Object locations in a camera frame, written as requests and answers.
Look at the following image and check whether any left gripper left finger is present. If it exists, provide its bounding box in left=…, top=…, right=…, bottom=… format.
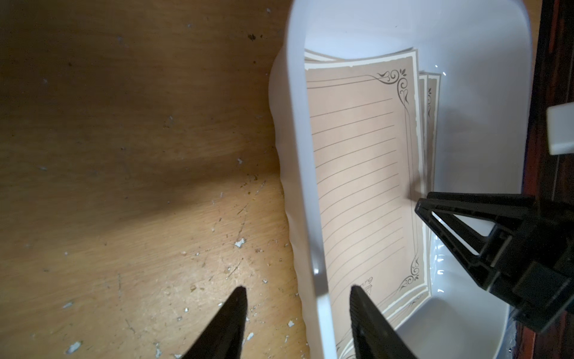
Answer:
left=181, top=286, right=248, bottom=359

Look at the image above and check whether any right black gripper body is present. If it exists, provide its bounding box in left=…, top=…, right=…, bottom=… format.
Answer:
left=487, top=200, right=573, bottom=333

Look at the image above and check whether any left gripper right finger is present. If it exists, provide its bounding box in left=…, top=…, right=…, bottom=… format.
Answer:
left=350, top=285, right=416, bottom=359

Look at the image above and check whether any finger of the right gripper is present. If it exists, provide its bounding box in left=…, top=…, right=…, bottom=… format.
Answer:
left=415, top=191, right=535, bottom=290

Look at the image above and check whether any stationery paper in tray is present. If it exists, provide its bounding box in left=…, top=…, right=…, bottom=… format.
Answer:
left=304, top=46, right=442, bottom=333

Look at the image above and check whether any white plastic storage tray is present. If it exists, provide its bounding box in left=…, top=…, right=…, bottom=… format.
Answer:
left=268, top=1, right=532, bottom=358

